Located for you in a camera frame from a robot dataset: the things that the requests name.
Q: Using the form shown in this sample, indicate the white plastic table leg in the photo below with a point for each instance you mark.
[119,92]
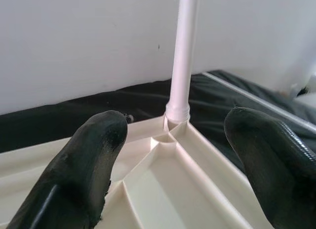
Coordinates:
[184,53]

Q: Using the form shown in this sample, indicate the white flat strip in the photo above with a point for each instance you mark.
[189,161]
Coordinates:
[259,100]

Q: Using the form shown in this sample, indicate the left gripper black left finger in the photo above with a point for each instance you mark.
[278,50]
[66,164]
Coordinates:
[74,174]

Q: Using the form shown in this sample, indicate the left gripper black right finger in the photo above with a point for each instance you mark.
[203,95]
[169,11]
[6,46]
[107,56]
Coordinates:
[279,164]

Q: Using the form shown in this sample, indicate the white plastic table top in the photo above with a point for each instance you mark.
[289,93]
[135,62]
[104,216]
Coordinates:
[168,184]

